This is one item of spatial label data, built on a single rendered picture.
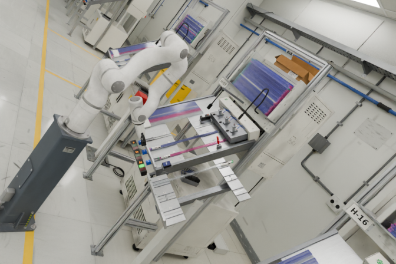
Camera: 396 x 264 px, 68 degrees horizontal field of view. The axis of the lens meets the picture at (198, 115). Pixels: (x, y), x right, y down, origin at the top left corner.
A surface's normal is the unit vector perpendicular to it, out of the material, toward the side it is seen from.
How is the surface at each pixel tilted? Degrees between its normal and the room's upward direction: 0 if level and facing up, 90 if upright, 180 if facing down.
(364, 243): 90
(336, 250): 44
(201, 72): 90
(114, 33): 90
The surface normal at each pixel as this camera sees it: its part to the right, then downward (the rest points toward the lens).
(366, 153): -0.69, -0.41
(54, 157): 0.53, 0.60
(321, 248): -0.04, -0.82
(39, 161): -0.58, -0.27
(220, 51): 0.37, 0.51
